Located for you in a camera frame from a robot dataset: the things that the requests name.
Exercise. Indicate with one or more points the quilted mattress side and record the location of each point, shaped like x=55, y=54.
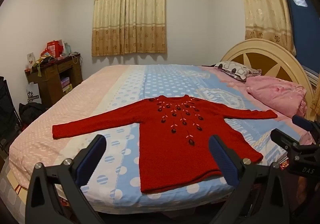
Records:
x=10, y=189

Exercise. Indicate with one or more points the white card box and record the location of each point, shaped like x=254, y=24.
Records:
x=30, y=59

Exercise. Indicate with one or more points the dark window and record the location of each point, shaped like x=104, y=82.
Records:
x=305, y=26

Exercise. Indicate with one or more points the black bag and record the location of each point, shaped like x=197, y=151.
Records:
x=32, y=111
x=8, y=114

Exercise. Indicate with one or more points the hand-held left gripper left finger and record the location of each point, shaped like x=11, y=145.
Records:
x=91, y=161

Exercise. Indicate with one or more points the beige floral curtain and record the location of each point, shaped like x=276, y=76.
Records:
x=265, y=9

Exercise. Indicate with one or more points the teal paper bag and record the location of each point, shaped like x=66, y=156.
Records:
x=67, y=48

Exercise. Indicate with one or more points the white grey patterned pillow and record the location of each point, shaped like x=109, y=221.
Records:
x=235, y=69

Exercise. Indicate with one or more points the red gift bag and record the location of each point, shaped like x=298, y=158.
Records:
x=55, y=49

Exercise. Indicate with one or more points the brown wooden desk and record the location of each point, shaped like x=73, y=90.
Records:
x=52, y=81

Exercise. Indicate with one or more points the purple box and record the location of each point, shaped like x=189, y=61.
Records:
x=65, y=81

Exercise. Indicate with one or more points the red knitted sweater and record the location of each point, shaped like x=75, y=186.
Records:
x=170, y=159

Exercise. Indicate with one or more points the cream wooden headboard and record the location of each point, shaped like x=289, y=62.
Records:
x=277, y=64

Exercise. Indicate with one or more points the pink quilt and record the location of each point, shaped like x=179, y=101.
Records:
x=275, y=94

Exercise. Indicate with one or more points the blue pink dotted bed sheet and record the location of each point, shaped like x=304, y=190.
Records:
x=120, y=89

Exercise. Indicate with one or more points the beige patterned window curtain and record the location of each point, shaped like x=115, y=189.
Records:
x=130, y=19

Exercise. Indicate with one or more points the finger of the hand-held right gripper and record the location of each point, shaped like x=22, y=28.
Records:
x=301, y=122
x=282, y=137

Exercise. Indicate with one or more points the white paper bag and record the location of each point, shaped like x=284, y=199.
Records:
x=33, y=92

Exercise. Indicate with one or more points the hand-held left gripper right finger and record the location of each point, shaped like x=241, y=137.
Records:
x=225, y=161

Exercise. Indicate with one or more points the green yellow striped cloth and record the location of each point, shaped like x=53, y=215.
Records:
x=41, y=62

